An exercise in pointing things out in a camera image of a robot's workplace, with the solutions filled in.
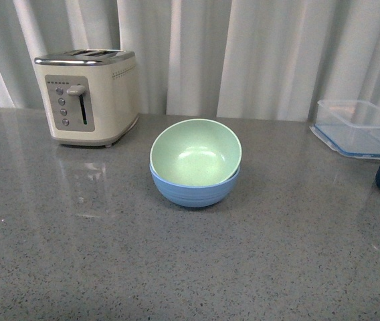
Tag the green bowl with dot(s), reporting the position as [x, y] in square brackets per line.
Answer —
[196, 152]

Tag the blue bowl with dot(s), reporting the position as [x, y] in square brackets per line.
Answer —
[194, 196]

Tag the cream two-slot toaster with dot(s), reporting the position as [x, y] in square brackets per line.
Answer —
[90, 96]

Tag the white curtain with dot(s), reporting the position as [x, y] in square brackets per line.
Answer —
[270, 60]

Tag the clear plastic food container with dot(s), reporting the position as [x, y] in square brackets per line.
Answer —
[349, 127]

